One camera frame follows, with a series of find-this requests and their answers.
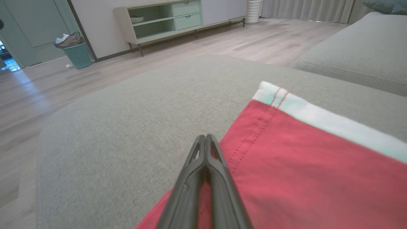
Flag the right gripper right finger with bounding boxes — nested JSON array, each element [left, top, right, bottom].
[[206, 134, 253, 229]]

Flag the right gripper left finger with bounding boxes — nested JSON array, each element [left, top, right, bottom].
[[156, 135, 207, 229]]

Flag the red shorts with white trim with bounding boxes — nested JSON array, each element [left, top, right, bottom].
[[136, 81, 407, 229]]

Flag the teal waste basket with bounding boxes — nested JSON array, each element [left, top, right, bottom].
[[62, 42, 93, 69]]

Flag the mint and beige sideboard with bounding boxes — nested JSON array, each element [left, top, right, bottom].
[[114, 0, 248, 57]]

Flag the white ribbed cylinder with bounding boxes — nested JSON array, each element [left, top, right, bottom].
[[245, 0, 263, 24]]

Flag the brown trash bag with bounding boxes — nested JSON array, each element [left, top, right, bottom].
[[54, 31, 86, 49]]

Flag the grey sofa seat cushion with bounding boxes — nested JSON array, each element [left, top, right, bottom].
[[292, 12, 407, 96]]

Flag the pleated window curtain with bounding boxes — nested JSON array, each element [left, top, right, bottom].
[[261, 0, 374, 24]]

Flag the green door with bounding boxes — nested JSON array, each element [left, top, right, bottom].
[[0, 0, 80, 68]]

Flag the blue throw pillow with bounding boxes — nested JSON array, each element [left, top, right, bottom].
[[362, 0, 407, 15]]

